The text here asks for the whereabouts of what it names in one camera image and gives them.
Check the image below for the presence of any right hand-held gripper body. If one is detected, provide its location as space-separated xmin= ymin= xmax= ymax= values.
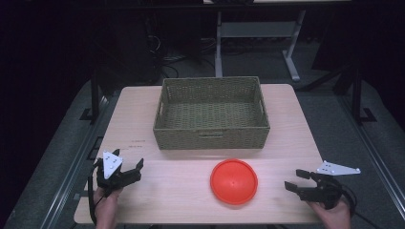
xmin=297 ymin=160 xmax=362 ymax=211

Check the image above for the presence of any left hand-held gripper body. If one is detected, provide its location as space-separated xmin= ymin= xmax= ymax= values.
xmin=95 ymin=150 xmax=142 ymax=198

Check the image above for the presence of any red round plate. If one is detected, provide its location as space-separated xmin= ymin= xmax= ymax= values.
xmin=209 ymin=158 xmax=259 ymax=206

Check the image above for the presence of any green woven basket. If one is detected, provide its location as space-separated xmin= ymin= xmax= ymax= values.
xmin=152 ymin=75 xmax=271 ymax=151

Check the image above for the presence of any person's right hand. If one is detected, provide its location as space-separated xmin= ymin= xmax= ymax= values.
xmin=306 ymin=198 xmax=353 ymax=229

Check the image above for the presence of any person's left hand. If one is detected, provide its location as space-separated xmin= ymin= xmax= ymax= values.
xmin=93 ymin=186 xmax=124 ymax=229

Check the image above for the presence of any black metal stand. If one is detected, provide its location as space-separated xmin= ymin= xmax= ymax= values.
xmin=350 ymin=61 xmax=378 ymax=126
xmin=78 ymin=68 xmax=104 ymax=124

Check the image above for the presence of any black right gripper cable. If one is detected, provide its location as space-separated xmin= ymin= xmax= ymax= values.
xmin=333 ymin=177 xmax=385 ymax=229

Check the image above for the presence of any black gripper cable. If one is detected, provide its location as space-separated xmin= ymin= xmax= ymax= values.
xmin=333 ymin=177 xmax=385 ymax=229
xmin=87 ymin=157 xmax=107 ymax=226

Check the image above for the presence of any aluminium floor rail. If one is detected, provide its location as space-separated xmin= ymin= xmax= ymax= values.
xmin=39 ymin=92 xmax=120 ymax=229
xmin=336 ymin=94 xmax=405 ymax=221

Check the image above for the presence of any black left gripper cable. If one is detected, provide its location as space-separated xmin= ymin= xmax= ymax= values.
xmin=87 ymin=157 xmax=107 ymax=226

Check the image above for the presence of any tangle of floor cables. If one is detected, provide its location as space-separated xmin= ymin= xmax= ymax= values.
xmin=144 ymin=32 xmax=218 ymax=80

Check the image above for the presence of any grey metal desk frame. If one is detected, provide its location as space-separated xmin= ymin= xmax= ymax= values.
xmin=214 ymin=9 xmax=308 ymax=83

